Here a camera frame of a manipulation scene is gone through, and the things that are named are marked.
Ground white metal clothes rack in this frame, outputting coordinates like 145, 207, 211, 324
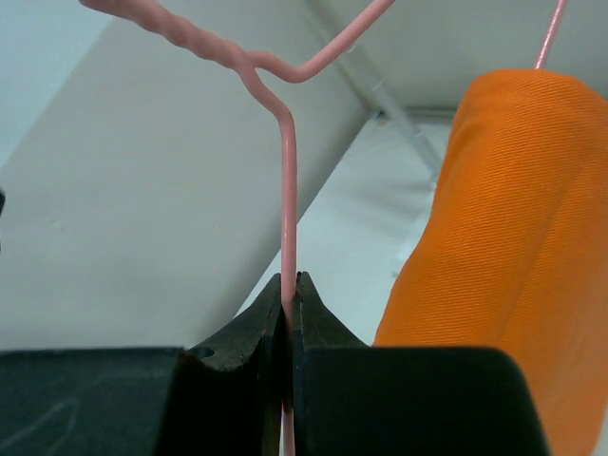
303, 1, 443, 182

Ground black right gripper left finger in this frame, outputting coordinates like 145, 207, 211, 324
1, 277, 285, 455

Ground orange trousers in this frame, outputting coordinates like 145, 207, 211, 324
374, 69, 607, 455

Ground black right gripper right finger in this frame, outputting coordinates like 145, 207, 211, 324
293, 273, 549, 455

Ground pink wire hanger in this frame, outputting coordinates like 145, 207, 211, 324
78, 0, 570, 456

